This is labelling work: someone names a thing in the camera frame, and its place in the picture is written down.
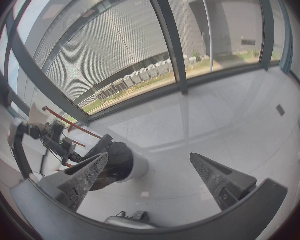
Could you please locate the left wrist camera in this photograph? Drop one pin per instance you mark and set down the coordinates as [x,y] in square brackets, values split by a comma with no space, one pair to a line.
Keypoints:
[57,129]

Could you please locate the black plastic bag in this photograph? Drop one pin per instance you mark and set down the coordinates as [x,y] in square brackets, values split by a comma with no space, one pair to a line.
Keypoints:
[120,156]

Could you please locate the white chair with red-brown legs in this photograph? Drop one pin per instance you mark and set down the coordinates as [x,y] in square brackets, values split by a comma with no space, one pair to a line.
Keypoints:
[37,114]

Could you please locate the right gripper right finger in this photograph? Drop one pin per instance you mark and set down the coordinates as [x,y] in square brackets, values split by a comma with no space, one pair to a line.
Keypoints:
[215,179]

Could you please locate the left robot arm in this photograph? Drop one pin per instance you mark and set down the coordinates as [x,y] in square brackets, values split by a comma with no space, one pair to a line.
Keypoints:
[25,159]

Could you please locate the white trash bin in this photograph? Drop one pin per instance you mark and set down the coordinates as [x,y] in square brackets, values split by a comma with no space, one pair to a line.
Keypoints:
[140,166]

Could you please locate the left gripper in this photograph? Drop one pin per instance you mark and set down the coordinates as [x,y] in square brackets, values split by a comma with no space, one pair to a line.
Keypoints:
[62,147]

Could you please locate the window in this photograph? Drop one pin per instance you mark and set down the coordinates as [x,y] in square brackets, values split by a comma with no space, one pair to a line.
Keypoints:
[173,46]

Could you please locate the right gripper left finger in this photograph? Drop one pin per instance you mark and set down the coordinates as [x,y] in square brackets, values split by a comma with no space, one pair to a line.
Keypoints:
[85,176]

